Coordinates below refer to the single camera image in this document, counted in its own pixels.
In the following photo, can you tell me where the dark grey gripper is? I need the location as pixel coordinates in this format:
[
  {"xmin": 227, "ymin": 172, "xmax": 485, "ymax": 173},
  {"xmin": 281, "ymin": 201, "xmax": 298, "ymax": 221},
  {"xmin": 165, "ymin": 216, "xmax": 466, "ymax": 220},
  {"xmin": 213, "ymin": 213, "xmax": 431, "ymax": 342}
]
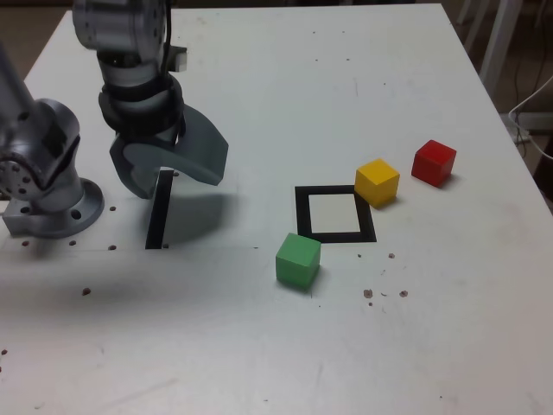
[{"xmin": 109, "ymin": 106, "xmax": 230, "ymax": 200}]

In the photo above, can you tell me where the green cube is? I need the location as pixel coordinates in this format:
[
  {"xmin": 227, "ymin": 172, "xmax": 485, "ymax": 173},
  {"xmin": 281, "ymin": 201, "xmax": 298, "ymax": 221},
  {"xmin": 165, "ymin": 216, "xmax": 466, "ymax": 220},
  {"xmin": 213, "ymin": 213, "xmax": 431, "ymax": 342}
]
[{"xmin": 275, "ymin": 232, "xmax": 322, "ymax": 290}]

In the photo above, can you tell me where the yellow cube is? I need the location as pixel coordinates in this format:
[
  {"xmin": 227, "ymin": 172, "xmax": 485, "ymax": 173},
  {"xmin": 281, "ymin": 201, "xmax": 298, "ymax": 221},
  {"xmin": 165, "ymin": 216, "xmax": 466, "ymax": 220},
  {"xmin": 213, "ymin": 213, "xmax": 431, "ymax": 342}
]
[{"xmin": 354, "ymin": 157, "xmax": 401, "ymax": 209}]

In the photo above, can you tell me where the red cube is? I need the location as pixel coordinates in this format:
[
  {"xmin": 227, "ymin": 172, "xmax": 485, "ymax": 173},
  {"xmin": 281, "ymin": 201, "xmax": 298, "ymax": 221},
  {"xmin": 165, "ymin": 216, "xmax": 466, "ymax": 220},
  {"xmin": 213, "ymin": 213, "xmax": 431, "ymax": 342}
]
[{"xmin": 410, "ymin": 139, "xmax": 458, "ymax": 188}]

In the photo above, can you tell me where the black tape square outline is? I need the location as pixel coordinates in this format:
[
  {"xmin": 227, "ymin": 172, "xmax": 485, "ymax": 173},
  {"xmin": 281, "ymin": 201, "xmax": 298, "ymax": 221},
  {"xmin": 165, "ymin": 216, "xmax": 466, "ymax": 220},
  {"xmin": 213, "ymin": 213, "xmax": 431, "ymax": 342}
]
[{"xmin": 294, "ymin": 184, "xmax": 378, "ymax": 244}]

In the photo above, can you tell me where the black tape strip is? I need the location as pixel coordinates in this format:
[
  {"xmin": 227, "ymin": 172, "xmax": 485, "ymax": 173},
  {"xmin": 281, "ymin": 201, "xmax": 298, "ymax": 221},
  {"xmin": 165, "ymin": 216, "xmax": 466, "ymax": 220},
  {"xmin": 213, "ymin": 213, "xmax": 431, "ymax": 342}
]
[{"xmin": 144, "ymin": 169, "xmax": 174, "ymax": 251}]

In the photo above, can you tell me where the white furniture leg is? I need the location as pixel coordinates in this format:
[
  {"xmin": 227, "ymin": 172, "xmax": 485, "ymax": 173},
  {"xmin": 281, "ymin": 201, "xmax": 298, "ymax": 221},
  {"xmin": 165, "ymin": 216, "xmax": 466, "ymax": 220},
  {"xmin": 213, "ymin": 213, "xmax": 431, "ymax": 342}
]
[
  {"xmin": 478, "ymin": 0, "xmax": 519, "ymax": 86},
  {"xmin": 455, "ymin": 0, "xmax": 492, "ymax": 48}
]

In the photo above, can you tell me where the white camera box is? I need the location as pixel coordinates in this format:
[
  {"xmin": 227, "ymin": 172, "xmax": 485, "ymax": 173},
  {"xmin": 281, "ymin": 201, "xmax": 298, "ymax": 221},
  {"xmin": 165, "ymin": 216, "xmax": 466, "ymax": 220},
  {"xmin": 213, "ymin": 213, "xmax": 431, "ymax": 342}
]
[{"xmin": 168, "ymin": 45, "xmax": 189, "ymax": 73}]

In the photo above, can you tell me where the white cable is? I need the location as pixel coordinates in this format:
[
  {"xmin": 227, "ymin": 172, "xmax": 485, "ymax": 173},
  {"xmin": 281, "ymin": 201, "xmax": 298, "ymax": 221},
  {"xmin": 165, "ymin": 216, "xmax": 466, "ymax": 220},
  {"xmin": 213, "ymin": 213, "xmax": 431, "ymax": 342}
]
[{"xmin": 508, "ymin": 75, "xmax": 553, "ymax": 161}]

